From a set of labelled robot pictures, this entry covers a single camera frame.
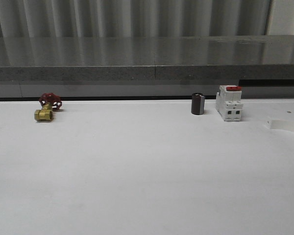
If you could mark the grey stone ledge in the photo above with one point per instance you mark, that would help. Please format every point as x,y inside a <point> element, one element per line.
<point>107,68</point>

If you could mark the white circuit breaker red switch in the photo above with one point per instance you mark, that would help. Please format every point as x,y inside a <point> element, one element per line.
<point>228,102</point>

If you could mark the brass valve red handle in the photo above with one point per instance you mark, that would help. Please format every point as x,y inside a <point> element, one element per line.
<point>50,103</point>

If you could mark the white half pipe clamp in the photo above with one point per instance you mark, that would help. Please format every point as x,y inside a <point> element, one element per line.
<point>278,124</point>

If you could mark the dark cylindrical capacitor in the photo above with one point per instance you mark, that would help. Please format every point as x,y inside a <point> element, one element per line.
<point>198,101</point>

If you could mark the grey corrugated curtain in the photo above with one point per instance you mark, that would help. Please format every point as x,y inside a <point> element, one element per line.
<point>145,18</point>

